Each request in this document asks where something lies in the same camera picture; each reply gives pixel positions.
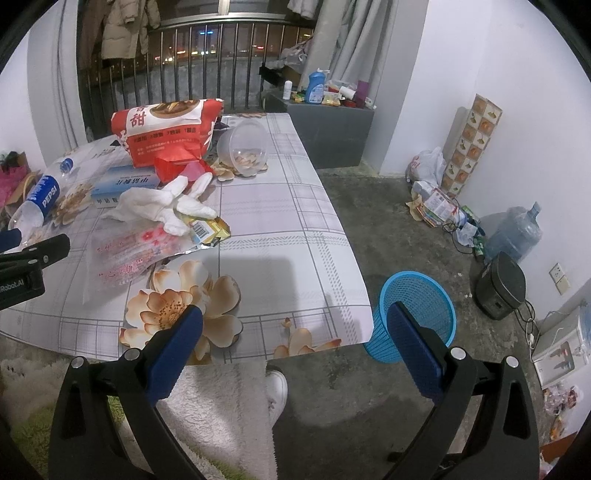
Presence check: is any Pepsi plastic bottle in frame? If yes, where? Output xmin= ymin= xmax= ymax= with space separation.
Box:
xmin=8 ymin=157 xmax=74 ymax=237

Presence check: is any clear printed plastic bag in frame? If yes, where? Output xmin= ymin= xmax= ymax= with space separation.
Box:
xmin=83 ymin=219 xmax=208 ymax=302

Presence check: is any blue medicine box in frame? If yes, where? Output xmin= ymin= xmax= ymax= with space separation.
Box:
xmin=90 ymin=165 xmax=160 ymax=209

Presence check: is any white cloth glove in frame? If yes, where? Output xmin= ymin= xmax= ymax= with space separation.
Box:
xmin=101 ymin=172 xmax=217 ymax=237

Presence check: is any yellow snack wrapper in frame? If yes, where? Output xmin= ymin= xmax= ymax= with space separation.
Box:
xmin=187 ymin=217 xmax=231 ymax=247

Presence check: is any red white snack bag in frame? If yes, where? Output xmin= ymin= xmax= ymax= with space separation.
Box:
xmin=110 ymin=98 xmax=223 ymax=167

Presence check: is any clear plastic cup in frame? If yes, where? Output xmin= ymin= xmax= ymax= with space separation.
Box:
xmin=216 ymin=119 xmax=270 ymax=177

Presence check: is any blue mesh trash basket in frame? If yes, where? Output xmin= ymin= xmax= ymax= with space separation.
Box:
xmin=363 ymin=271 xmax=457 ymax=364

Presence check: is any white fluffy rug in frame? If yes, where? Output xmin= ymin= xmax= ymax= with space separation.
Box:
xmin=1 ymin=358 xmax=277 ymax=479

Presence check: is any pink cloth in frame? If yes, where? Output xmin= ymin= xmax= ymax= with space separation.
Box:
xmin=0 ymin=151 xmax=30 ymax=208

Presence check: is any white water dispenser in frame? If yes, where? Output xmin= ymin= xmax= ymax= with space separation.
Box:
xmin=532 ymin=304 xmax=590 ymax=389

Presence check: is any black rice cooker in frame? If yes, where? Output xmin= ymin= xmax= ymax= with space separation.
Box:
xmin=474 ymin=252 xmax=526 ymax=320

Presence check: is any white shoe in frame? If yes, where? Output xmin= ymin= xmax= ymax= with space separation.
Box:
xmin=266 ymin=370 xmax=288 ymax=426

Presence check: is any floral tablecloth table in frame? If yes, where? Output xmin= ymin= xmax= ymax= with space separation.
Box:
xmin=1 ymin=114 xmax=373 ymax=363

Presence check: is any large blue water jug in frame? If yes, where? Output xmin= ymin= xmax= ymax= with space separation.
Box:
xmin=484 ymin=202 xmax=543 ymax=264

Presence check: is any pile of papers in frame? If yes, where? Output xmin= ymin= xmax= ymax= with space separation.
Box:
xmin=406 ymin=181 xmax=479 ymax=247

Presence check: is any white plastic bag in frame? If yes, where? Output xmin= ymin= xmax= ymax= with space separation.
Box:
xmin=406 ymin=147 xmax=447 ymax=186

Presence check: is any beige hanging jacket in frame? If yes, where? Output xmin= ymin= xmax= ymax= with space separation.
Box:
xmin=101 ymin=0 xmax=160 ymax=60

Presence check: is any tall patterned cardboard box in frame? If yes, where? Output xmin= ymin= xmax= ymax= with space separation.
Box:
xmin=442 ymin=94 xmax=503 ymax=199

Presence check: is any metal balcony railing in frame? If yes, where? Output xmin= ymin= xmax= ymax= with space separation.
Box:
xmin=79 ymin=13 xmax=315 ymax=139

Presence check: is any dark grey cabinet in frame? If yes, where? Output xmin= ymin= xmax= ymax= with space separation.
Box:
xmin=262 ymin=90 xmax=374 ymax=169

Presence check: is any blue detergent bottle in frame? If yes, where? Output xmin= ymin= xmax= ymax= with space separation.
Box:
xmin=304 ymin=69 xmax=325 ymax=105

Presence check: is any grey curtain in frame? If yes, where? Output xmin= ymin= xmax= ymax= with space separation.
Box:
xmin=300 ymin=1 xmax=399 ymax=92

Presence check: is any wall power socket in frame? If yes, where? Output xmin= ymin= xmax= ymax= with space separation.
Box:
xmin=549 ymin=263 xmax=570 ymax=295

